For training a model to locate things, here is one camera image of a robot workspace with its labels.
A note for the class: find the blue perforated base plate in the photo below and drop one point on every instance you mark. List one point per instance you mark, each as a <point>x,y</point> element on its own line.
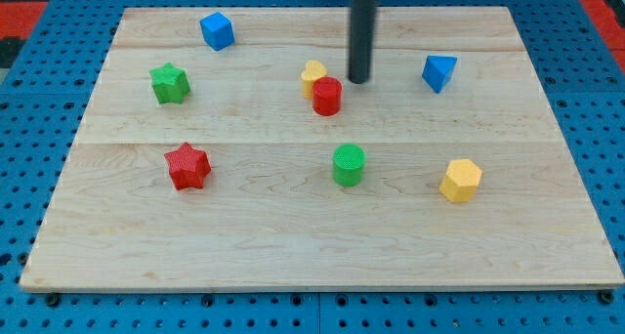
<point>46,91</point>

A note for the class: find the red star block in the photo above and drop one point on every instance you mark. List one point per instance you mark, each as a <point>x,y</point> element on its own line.
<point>188,167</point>

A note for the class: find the green cylinder block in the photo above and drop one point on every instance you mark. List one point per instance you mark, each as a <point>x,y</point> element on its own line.
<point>348,165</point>

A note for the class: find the green star block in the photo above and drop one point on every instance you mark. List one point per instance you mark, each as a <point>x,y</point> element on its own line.
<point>169,84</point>

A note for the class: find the blue cube block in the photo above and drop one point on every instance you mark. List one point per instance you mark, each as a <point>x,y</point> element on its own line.
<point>217,31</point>

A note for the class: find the blue triangular prism block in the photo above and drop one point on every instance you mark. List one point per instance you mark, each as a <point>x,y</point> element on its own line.
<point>438,71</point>

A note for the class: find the red cylinder block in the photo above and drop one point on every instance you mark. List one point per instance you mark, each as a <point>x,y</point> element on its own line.
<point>327,96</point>

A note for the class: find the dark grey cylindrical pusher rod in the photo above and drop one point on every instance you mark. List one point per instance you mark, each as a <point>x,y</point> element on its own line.
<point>362,20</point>

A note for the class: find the yellow heart block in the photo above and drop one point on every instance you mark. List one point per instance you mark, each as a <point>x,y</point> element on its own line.
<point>313,71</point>

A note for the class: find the yellow hexagon block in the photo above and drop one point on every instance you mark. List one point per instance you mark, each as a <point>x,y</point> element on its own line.
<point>461,180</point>

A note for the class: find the light wooden board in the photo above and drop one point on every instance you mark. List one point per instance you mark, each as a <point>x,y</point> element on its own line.
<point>270,217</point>

